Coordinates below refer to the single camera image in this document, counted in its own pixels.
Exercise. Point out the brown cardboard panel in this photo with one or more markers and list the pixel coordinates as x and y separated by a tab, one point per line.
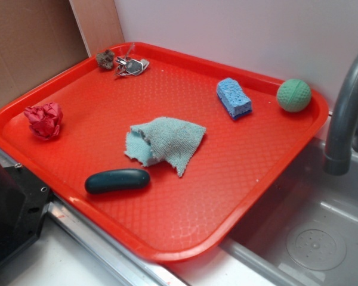
40	39

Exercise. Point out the light teal cloth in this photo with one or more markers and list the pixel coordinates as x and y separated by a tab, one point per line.
164	139

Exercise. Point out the red plastic tray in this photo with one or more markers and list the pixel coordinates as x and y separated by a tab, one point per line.
173	218

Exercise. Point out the silver key bunch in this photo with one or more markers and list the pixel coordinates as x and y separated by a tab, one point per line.
127	66

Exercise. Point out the dark teal oblong case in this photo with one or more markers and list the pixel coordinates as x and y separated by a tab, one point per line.
117	180

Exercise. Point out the green dimpled ball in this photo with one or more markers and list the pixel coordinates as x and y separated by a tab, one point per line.
293	95

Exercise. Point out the blue sponge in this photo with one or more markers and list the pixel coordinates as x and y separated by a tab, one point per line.
233	98

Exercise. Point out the grey faucet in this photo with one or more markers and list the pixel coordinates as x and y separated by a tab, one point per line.
342	136

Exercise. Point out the grey sink basin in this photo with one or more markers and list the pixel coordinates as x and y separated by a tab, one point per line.
304	229

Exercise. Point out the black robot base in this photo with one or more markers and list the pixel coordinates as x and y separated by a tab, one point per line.
24	202

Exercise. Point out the crumpled red paper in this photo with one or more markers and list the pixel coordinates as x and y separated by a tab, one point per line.
44	120

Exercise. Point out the brown rock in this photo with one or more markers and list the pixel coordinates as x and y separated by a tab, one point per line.
105	59

